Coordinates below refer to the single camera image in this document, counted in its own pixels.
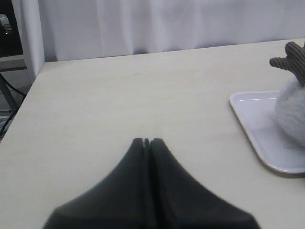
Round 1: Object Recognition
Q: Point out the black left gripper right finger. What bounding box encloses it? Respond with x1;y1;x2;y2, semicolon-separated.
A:
149;138;260;229

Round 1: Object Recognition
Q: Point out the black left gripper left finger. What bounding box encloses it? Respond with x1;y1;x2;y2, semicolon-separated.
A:
44;138;149;229

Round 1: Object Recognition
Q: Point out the white rectangular plastic tray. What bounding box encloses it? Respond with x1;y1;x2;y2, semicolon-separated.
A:
229;91;305;178

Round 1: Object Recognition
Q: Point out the white plush snowman toy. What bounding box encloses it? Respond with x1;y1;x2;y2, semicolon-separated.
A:
269;42;305;146

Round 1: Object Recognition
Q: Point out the white backdrop curtain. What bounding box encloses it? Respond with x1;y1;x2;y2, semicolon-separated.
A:
12;0;305;80

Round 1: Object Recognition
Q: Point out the black cable on floor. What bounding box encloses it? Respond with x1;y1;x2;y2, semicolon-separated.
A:
0;71;31;141

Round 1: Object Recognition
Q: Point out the grey metal frame stand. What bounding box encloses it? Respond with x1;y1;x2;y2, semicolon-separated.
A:
0;55;32;110

